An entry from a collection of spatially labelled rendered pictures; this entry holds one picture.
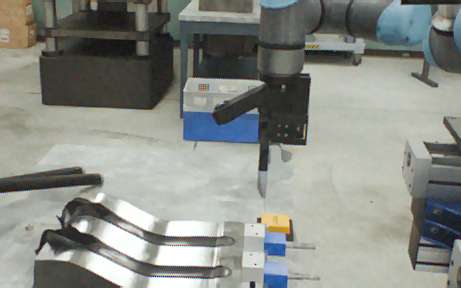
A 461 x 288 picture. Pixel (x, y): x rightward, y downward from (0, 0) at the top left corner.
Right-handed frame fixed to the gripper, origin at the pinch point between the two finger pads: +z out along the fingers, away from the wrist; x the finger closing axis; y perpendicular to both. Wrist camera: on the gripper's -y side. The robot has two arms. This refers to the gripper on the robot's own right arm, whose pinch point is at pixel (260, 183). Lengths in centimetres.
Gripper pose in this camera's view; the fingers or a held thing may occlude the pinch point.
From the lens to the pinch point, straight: 109.1
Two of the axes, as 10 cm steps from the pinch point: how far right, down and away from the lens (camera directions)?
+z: -0.3, 9.3, 3.7
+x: 0.7, -3.6, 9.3
